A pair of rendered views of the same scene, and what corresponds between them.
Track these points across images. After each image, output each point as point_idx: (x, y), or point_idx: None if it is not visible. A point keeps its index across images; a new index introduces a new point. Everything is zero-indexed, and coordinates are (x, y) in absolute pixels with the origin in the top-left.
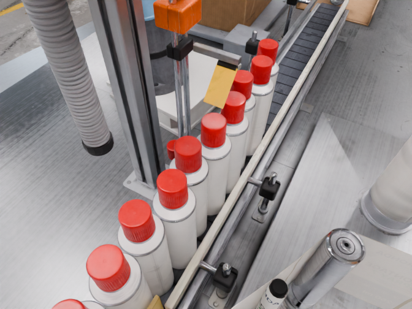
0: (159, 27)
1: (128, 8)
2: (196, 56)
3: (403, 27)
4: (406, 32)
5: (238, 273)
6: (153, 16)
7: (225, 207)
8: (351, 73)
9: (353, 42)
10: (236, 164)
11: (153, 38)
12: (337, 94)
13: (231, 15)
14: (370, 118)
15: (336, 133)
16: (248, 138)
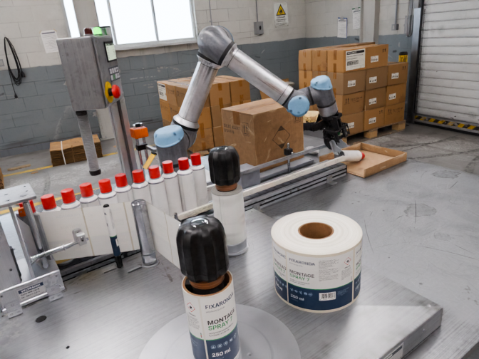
0: (172, 152)
1: (122, 129)
2: (208, 177)
3: (395, 181)
4: (392, 184)
5: None
6: (167, 145)
7: None
8: (313, 200)
9: (338, 185)
10: (158, 204)
11: (168, 157)
12: (289, 209)
13: (250, 159)
14: None
15: (247, 217)
16: (175, 198)
